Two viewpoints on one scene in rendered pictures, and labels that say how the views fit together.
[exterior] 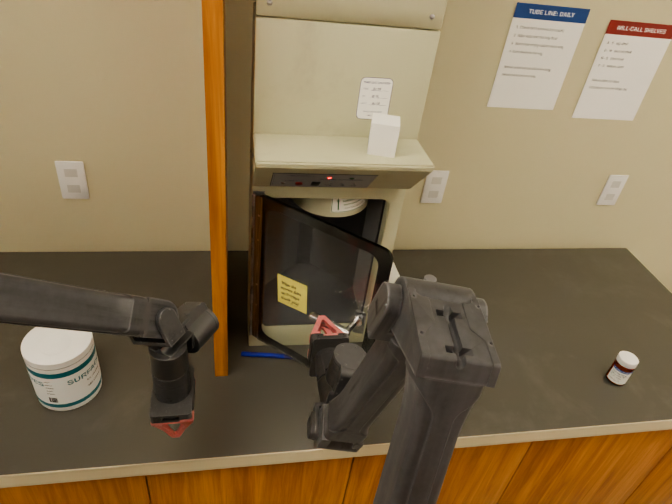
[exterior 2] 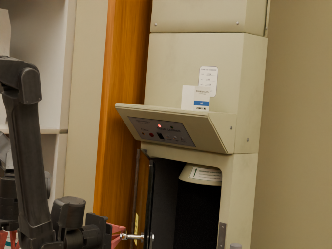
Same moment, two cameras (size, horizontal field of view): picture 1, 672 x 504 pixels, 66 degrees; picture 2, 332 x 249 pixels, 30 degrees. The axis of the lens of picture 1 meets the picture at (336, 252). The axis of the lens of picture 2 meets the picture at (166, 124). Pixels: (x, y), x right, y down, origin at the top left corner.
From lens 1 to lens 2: 1.34 m
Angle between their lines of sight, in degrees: 61
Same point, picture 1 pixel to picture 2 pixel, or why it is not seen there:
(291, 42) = (164, 46)
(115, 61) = not seen: hidden behind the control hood
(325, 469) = not seen: outside the picture
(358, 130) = not seen: hidden behind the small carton
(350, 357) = (71, 199)
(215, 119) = (105, 79)
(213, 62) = (108, 47)
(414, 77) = (230, 65)
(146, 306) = (6, 142)
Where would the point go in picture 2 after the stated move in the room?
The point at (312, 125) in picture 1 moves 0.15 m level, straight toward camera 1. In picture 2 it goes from (173, 100) to (128, 97)
